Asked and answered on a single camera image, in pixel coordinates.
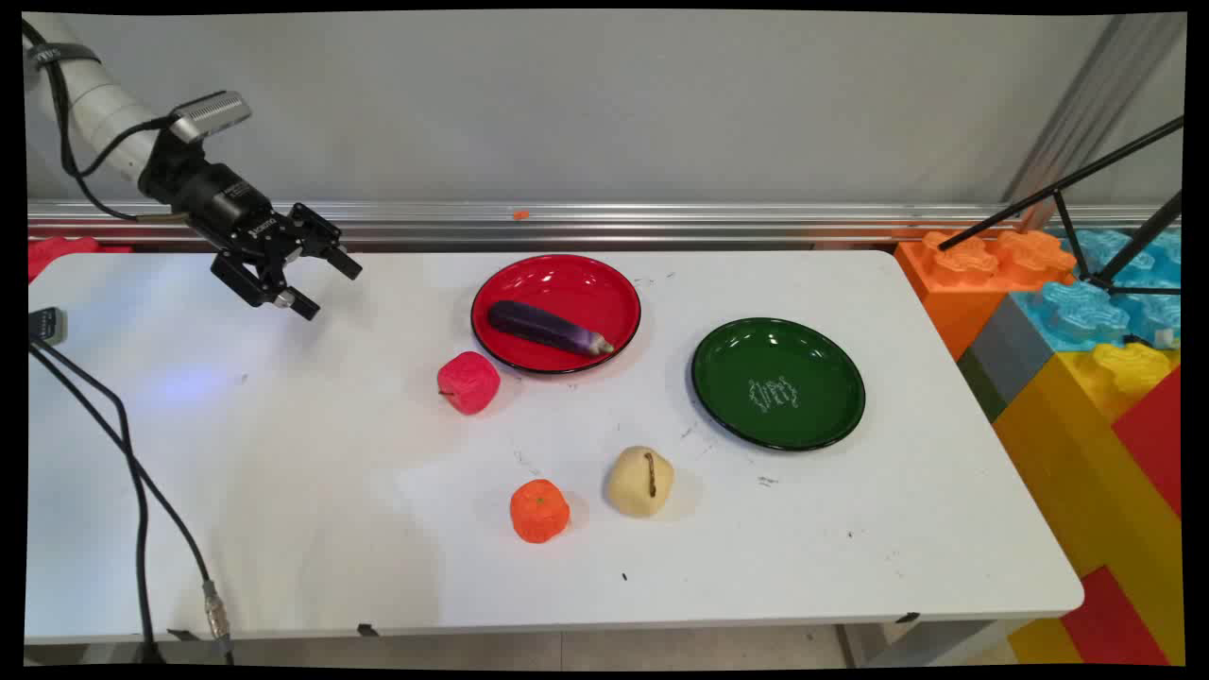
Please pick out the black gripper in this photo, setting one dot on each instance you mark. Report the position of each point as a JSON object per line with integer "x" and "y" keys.
{"x": 217, "y": 200}

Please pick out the purple toy eggplant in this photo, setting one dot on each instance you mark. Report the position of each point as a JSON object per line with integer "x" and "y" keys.
{"x": 543, "y": 328}

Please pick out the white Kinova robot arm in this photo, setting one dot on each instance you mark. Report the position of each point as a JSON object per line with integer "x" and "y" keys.
{"x": 94, "y": 104}

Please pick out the red toy apple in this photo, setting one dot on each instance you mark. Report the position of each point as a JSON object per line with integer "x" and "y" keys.
{"x": 469, "y": 382}

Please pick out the red cloth piece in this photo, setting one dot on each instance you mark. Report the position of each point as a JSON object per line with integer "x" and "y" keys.
{"x": 59, "y": 253}

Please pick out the red enamel plate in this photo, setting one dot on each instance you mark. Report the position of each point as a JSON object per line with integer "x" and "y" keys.
{"x": 576, "y": 293}

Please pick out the orange toy tangerine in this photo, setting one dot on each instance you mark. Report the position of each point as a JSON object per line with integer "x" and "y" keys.
{"x": 539, "y": 512}

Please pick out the beige toy pear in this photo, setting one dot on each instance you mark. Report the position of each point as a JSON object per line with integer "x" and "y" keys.
{"x": 635, "y": 484}

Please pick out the green enamel plate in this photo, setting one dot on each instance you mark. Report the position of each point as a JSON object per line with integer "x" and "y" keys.
{"x": 779, "y": 378}

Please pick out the orange giant building block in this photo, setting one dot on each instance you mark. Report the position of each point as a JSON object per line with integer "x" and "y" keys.
{"x": 954, "y": 283}

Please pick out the grey giant building block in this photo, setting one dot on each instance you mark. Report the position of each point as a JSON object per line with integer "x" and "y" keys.
{"x": 1006, "y": 364}

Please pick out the black tripod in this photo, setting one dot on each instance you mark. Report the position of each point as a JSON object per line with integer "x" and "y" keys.
{"x": 1067, "y": 184}

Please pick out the blue giant building block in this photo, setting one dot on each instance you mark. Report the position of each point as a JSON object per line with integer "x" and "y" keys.
{"x": 1086, "y": 307}

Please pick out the yellow giant building block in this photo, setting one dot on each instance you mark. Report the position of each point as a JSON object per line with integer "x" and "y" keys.
{"x": 1067, "y": 453}

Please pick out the red giant building block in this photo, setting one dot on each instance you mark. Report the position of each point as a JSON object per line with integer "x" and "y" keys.
{"x": 1115, "y": 623}
{"x": 1157, "y": 434}

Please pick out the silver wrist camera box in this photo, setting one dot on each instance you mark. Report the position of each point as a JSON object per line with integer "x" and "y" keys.
{"x": 212, "y": 115}

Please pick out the aluminium rail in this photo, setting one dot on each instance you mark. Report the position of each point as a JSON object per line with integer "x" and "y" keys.
{"x": 661, "y": 225}

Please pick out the aluminium frame post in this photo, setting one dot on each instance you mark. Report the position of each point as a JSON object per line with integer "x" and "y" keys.
{"x": 1086, "y": 113}

